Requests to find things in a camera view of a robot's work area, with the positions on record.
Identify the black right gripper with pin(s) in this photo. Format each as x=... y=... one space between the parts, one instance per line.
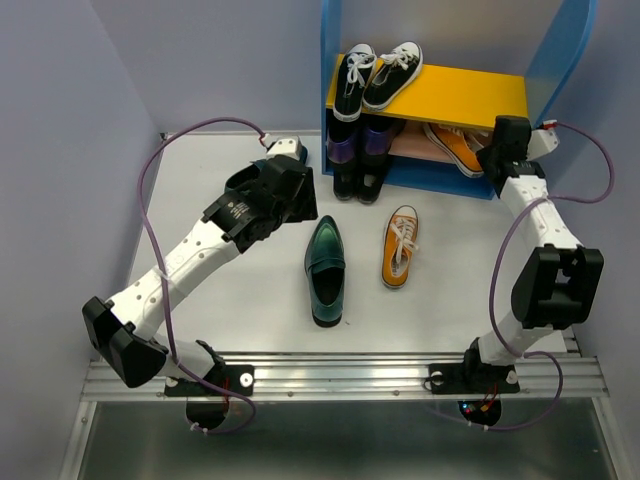
x=483 y=154

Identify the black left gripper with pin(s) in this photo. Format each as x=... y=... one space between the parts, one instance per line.
x=307 y=209

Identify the orange sneaker white laces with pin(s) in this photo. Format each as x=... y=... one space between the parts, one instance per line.
x=460 y=145

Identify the black slip-on sneaker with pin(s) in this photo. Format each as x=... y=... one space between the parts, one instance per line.
x=346 y=179

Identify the black lace-up sneaker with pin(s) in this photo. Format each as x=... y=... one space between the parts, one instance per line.
x=370 y=181

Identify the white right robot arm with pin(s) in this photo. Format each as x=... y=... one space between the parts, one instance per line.
x=558 y=282

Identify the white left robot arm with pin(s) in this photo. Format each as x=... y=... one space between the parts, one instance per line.
x=122 y=328

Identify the blue shoe shelf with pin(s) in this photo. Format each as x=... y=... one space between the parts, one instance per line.
x=470 y=98

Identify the green loafer back left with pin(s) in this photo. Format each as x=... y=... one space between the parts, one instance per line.
x=245 y=175

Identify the green loafer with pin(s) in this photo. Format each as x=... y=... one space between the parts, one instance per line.
x=245 y=175
x=325 y=267

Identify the green loafer centre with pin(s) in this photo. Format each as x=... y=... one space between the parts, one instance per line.
x=325 y=267

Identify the purple boot left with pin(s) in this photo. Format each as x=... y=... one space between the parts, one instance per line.
x=342 y=138

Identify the purple boot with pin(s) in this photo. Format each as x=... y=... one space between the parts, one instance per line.
x=377 y=137
x=342 y=138

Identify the purple boot right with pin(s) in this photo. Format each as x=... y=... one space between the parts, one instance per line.
x=377 y=137

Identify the black white sneaker right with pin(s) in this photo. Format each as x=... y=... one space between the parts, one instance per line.
x=399 y=69

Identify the black white sneaker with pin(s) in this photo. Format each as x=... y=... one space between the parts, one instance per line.
x=399 y=69
x=354 y=74

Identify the black white sneaker left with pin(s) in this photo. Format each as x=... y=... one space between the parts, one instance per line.
x=354 y=74

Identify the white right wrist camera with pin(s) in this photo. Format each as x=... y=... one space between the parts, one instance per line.
x=542 y=142

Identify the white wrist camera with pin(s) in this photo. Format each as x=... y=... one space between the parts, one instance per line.
x=291 y=147
x=542 y=142

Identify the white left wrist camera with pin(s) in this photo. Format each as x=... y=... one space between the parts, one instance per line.
x=291 y=147

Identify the aluminium mounting rail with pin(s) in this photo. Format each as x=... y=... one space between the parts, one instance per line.
x=354 y=377

